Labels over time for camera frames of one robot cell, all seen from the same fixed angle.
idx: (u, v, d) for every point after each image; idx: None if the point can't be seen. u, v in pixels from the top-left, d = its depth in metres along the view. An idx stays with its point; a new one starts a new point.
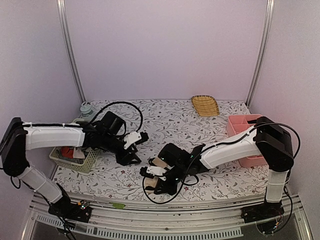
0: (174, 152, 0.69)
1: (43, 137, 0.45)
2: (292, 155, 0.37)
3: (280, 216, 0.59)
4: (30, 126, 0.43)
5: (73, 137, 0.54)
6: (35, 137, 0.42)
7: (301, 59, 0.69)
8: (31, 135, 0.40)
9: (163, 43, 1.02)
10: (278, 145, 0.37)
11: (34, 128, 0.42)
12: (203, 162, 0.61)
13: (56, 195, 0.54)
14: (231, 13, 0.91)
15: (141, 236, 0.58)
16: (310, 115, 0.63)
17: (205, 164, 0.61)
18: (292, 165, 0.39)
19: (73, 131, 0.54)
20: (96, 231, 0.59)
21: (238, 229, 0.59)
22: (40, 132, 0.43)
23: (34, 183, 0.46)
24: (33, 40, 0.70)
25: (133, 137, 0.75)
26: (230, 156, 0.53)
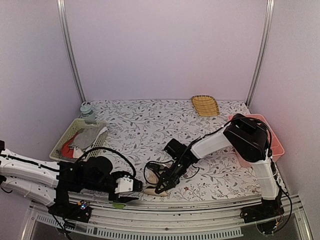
0: (175, 146, 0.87)
1: (13, 171, 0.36)
2: (259, 146, 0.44)
3: (280, 216, 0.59)
4: (5, 156, 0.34)
5: (46, 181, 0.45)
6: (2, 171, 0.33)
7: (301, 59, 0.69)
8: None
9: (163, 43, 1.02)
10: (245, 137, 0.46)
11: (7, 161, 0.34)
12: (193, 151, 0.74)
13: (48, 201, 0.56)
14: (231, 13, 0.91)
15: (141, 236, 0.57)
16: (310, 115, 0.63)
17: (195, 155, 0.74)
18: (263, 155, 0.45)
19: (46, 175, 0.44)
20: (96, 231, 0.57)
21: (238, 229, 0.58)
22: (12, 167, 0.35)
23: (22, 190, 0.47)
24: (33, 39, 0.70)
25: (126, 186, 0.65)
26: (212, 146, 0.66)
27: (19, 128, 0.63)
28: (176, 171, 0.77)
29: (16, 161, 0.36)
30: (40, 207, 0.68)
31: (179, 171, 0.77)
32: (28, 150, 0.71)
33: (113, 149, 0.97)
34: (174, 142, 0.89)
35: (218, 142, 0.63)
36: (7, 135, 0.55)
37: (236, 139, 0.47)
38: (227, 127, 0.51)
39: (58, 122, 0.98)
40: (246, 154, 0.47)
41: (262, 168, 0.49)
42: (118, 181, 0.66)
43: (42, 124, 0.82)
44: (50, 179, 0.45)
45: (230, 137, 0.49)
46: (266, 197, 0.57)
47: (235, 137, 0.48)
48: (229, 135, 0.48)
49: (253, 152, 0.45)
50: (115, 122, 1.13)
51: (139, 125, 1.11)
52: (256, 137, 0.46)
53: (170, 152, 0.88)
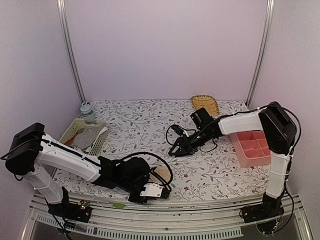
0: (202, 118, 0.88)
1: (55, 158, 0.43)
2: (289, 138, 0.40)
3: (280, 216, 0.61)
4: (49, 143, 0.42)
5: (86, 173, 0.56)
6: (48, 156, 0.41)
7: (301, 59, 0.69)
8: (44, 153, 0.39)
9: (162, 43, 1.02)
10: (278, 125, 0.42)
11: (50, 148, 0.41)
12: (220, 126, 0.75)
13: (55, 200, 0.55)
14: (231, 13, 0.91)
15: (141, 236, 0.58)
16: (310, 115, 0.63)
17: (221, 129, 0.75)
18: (288, 149, 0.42)
19: (88, 168, 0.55)
20: (96, 231, 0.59)
21: (238, 229, 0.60)
22: (54, 154, 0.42)
23: (36, 184, 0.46)
24: (34, 41, 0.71)
25: (154, 191, 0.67)
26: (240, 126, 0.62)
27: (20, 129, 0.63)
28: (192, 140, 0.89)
29: (58, 149, 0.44)
30: (40, 206, 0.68)
31: (195, 142, 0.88)
32: None
33: (113, 149, 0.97)
34: (202, 113, 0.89)
35: (248, 123, 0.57)
36: (8, 136, 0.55)
37: (267, 125, 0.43)
38: (262, 110, 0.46)
39: (58, 122, 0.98)
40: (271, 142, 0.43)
41: (280, 166, 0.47)
42: (147, 185, 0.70)
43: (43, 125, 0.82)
44: (91, 171, 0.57)
45: (265, 121, 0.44)
46: (270, 194, 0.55)
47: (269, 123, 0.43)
48: (265, 118, 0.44)
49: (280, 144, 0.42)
50: (115, 122, 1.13)
51: (139, 125, 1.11)
52: (287, 128, 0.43)
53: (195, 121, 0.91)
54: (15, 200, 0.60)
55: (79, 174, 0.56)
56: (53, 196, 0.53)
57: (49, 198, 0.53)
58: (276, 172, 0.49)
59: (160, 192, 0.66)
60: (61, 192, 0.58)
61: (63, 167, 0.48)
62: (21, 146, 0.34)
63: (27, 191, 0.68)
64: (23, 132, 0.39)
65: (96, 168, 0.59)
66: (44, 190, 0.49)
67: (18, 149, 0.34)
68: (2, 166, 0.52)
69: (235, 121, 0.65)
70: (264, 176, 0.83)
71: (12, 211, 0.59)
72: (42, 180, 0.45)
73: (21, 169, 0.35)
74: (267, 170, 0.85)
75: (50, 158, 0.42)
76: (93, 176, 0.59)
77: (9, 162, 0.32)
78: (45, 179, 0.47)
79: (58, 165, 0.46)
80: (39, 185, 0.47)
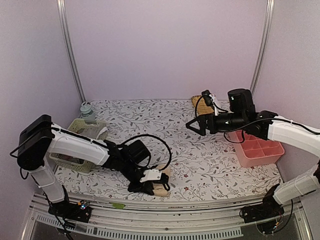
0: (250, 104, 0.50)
1: (66, 144, 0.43)
2: None
3: (280, 216, 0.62)
4: (59, 131, 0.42)
5: (97, 156, 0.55)
6: (60, 143, 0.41)
7: (301, 60, 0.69)
8: (56, 140, 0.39)
9: (162, 43, 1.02)
10: None
11: (61, 134, 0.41)
12: (271, 129, 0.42)
13: (58, 198, 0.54)
14: (231, 13, 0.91)
15: (141, 236, 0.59)
16: (310, 116, 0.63)
17: (268, 132, 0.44)
18: None
19: (99, 150, 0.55)
20: (96, 231, 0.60)
21: (238, 229, 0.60)
22: (65, 140, 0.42)
23: (42, 181, 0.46)
24: (34, 41, 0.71)
25: (153, 175, 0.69)
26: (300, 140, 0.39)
27: (20, 129, 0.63)
28: (218, 120, 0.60)
29: (68, 135, 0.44)
30: (39, 206, 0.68)
31: (223, 126, 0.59)
32: None
33: None
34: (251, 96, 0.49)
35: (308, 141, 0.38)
36: (9, 136, 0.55)
37: None
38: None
39: (58, 123, 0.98)
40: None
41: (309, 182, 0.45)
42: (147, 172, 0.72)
43: None
44: (102, 153, 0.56)
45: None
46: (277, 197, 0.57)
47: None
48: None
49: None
50: (115, 122, 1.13)
51: (139, 125, 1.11)
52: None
53: (235, 104, 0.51)
54: (15, 200, 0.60)
55: (89, 159, 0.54)
56: (56, 194, 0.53)
57: (51, 195, 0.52)
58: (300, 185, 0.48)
59: (160, 175, 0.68)
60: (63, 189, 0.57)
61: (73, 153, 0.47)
62: (32, 137, 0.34)
63: (26, 191, 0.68)
64: (31, 126, 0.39)
65: (106, 150, 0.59)
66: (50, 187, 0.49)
67: (29, 140, 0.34)
68: (2, 167, 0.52)
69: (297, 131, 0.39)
70: (264, 176, 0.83)
71: (12, 211, 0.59)
72: (48, 175, 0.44)
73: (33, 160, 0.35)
74: (267, 170, 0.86)
75: (61, 144, 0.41)
76: (103, 158, 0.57)
77: (21, 155, 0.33)
78: (51, 175, 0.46)
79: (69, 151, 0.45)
80: (45, 182, 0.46)
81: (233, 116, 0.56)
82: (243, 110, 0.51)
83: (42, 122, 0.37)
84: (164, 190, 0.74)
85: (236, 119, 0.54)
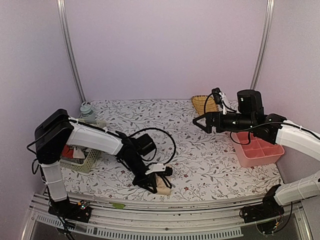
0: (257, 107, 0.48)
1: (84, 136, 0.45)
2: None
3: (280, 216, 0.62)
4: (76, 123, 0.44)
5: (112, 145, 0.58)
6: (79, 134, 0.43)
7: (301, 60, 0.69)
8: (75, 131, 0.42)
9: (162, 43, 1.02)
10: None
11: (78, 126, 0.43)
12: (280, 134, 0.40)
13: (60, 196, 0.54)
14: (231, 13, 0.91)
15: (141, 236, 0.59)
16: (310, 116, 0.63)
17: (276, 137, 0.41)
18: None
19: (113, 139, 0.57)
20: (96, 231, 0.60)
21: (238, 229, 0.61)
22: (83, 130, 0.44)
23: (50, 177, 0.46)
24: (34, 41, 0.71)
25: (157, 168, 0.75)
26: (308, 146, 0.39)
27: (20, 129, 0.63)
28: (225, 120, 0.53)
29: (85, 126, 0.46)
30: (39, 206, 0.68)
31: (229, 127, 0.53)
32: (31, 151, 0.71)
33: None
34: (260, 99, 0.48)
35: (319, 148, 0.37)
36: (9, 136, 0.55)
37: None
38: None
39: None
40: None
41: (310, 187, 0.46)
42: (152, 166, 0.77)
43: None
44: (117, 142, 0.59)
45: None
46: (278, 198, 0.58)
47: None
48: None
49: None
50: (115, 122, 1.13)
51: (139, 125, 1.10)
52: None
53: (244, 105, 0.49)
54: (15, 200, 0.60)
55: (105, 149, 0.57)
56: (60, 192, 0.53)
57: (55, 194, 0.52)
58: (301, 189, 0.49)
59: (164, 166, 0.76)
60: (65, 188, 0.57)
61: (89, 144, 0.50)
62: (51, 130, 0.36)
63: (26, 191, 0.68)
64: (47, 122, 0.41)
65: (119, 139, 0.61)
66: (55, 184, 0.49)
67: (48, 133, 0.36)
68: (3, 167, 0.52)
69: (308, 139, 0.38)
70: (264, 176, 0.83)
71: (12, 211, 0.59)
72: (57, 171, 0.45)
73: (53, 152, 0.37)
74: (267, 170, 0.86)
75: (79, 136, 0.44)
76: (118, 147, 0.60)
77: (42, 147, 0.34)
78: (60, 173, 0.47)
79: (86, 142, 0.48)
80: (52, 178, 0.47)
81: (241, 116, 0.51)
82: (252, 112, 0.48)
83: (58, 116, 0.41)
84: (166, 189, 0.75)
85: (244, 120, 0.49)
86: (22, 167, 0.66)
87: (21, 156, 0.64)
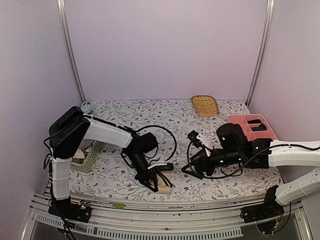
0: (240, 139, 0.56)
1: (97, 129, 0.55)
2: None
3: (280, 216, 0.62)
4: (91, 118, 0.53)
5: (123, 137, 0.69)
6: (93, 128, 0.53)
7: (301, 60, 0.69)
8: (90, 126, 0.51)
9: (162, 43, 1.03)
10: None
11: (93, 121, 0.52)
12: (270, 158, 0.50)
13: (62, 194, 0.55)
14: (231, 13, 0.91)
15: (141, 236, 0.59)
16: (310, 116, 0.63)
17: (269, 161, 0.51)
18: None
19: (122, 133, 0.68)
20: (96, 231, 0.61)
21: (238, 229, 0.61)
22: (96, 125, 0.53)
23: (57, 174, 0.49)
24: (34, 41, 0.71)
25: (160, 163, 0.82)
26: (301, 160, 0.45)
27: (20, 129, 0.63)
28: (211, 159, 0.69)
29: (98, 122, 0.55)
30: (40, 206, 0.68)
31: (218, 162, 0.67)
32: (30, 151, 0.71)
33: (113, 149, 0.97)
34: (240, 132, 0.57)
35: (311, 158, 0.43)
36: (9, 136, 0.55)
37: None
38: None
39: None
40: None
41: (311, 184, 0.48)
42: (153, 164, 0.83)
43: (43, 125, 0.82)
44: (126, 135, 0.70)
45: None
46: (280, 198, 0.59)
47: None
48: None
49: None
50: (115, 122, 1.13)
51: (139, 125, 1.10)
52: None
53: (228, 141, 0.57)
54: (15, 200, 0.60)
55: (115, 141, 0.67)
56: (64, 191, 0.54)
57: (58, 192, 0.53)
58: (303, 188, 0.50)
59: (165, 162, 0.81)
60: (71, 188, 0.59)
61: (103, 138, 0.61)
62: (68, 128, 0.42)
63: (26, 191, 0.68)
64: (62, 121, 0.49)
65: (128, 132, 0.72)
66: (61, 182, 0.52)
67: (65, 131, 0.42)
68: (3, 167, 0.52)
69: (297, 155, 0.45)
70: (264, 176, 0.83)
71: (12, 211, 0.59)
72: (66, 166, 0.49)
73: (69, 146, 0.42)
74: (267, 170, 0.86)
75: (95, 129, 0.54)
76: (127, 139, 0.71)
77: (61, 143, 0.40)
78: (65, 171, 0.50)
79: (101, 135, 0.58)
80: (58, 175, 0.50)
81: (226, 151, 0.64)
82: (237, 146, 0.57)
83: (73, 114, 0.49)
84: (167, 187, 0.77)
85: (230, 153, 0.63)
86: (23, 167, 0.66)
87: (22, 155, 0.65)
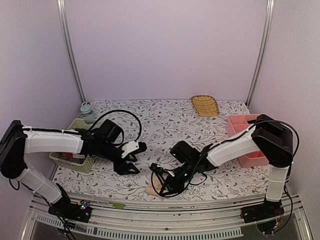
0: (185, 149, 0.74)
1: (39, 140, 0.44)
2: (287, 148, 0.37)
3: (280, 216, 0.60)
4: (31, 130, 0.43)
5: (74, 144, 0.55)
6: (33, 140, 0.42)
7: (301, 59, 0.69)
8: (29, 139, 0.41)
9: (162, 43, 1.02)
10: (275, 140, 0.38)
11: (32, 132, 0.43)
12: (210, 159, 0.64)
13: (55, 195, 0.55)
14: (231, 13, 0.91)
15: (141, 236, 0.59)
16: (310, 116, 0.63)
17: (212, 162, 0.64)
18: (292, 160, 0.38)
19: (73, 138, 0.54)
20: (96, 231, 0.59)
21: (238, 229, 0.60)
22: (38, 136, 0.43)
23: (32, 183, 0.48)
24: (33, 40, 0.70)
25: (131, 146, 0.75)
26: (233, 154, 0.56)
27: None
28: (178, 176, 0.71)
29: (40, 132, 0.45)
30: (40, 206, 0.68)
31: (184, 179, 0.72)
32: None
33: None
34: (185, 146, 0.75)
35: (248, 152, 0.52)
36: None
37: (268, 146, 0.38)
38: (255, 133, 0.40)
39: (58, 122, 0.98)
40: (275, 160, 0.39)
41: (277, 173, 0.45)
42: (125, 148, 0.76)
43: (42, 125, 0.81)
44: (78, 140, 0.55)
45: (258, 144, 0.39)
46: (270, 198, 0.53)
47: (268, 144, 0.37)
48: (262, 141, 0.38)
49: (287, 159, 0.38)
50: (115, 122, 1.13)
51: (139, 125, 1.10)
52: (286, 141, 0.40)
53: (178, 155, 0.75)
54: (15, 201, 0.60)
55: (65, 149, 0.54)
56: (52, 192, 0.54)
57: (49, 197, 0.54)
58: (274, 180, 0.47)
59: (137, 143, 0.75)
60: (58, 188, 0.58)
61: (48, 148, 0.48)
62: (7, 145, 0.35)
63: (26, 191, 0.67)
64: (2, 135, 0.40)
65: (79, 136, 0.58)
66: (45, 187, 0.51)
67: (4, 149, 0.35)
68: None
69: (227, 151, 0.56)
70: (264, 176, 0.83)
71: (12, 212, 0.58)
72: (36, 175, 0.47)
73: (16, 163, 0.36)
74: (267, 170, 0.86)
75: (35, 141, 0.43)
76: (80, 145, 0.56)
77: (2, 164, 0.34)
78: (39, 176, 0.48)
79: (44, 146, 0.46)
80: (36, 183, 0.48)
81: (185, 168, 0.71)
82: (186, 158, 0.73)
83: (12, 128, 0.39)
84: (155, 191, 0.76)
85: (188, 168, 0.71)
86: None
87: None
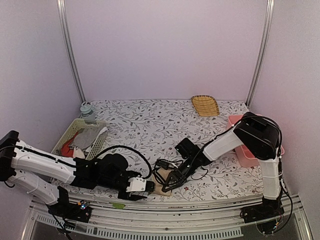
0: (187, 145, 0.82)
1: (29, 164, 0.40)
2: (264, 139, 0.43)
3: (280, 216, 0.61)
4: (22, 148, 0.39)
5: (62, 176, 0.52)
6: (22, 162, 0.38)
7: (301, 59, 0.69)
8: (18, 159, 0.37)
9: (162, 43, 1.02)
10: (253, 131, 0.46)
11: (24, 153, 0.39)
12: (206, 154, 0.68)
13: (50, 200, 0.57)
14: (231, 12, 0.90)
15: (140, 236, 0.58)
16: (310, 116, 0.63)
17: (208, 157, 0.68)
18: (273, 150, 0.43)
19: (63, 170, 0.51)
20: (96, 231, 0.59)
21: (238, 229, 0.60)
22: (28, 159, 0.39)
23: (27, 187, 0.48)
24: (33, 39, 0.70)
25: (138, 186, 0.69)
26: (224, 146, 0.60)
27: (19, 128, 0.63)
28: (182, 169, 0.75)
29: (31, 154, 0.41)
30: (40, 206, 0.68)
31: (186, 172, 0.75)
32: None
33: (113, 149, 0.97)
34: (187, 143, 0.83)
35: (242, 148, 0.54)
36: None
37: (245, 136, 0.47)
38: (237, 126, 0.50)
39: (58, 122, 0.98)
40: (257, 151, 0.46)
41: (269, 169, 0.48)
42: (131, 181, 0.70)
43: (42, 125, 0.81)
44: (67, 173, 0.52)
45: (238, 134, 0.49)
46: (269, 197, 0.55)
47: (244, 134, 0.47)
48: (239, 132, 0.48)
49: (266, 150, 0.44)
50: (115, 122, 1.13)
51: (139, 125, 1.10)
52: (268, 134, 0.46)
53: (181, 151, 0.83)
54: (14, 200, 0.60)
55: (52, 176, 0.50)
56: (47, 196, 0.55)
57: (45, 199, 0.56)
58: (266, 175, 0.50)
59: (144, 186, 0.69)
60: (56, 192, 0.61)
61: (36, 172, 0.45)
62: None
63: None
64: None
65: (70, 169, 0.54)
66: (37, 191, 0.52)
67: None
68: None
69: (218, 144, 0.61)
70: None
71: (11, 212, 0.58)
72: (29, 181, 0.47)
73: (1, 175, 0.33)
74: None
75: (24, 164, 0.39)
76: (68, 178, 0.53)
77: None
78: (33, 183, 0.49)
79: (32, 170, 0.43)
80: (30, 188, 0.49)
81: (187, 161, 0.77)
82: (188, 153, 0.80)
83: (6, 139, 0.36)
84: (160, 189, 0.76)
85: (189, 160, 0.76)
86: None
87: None
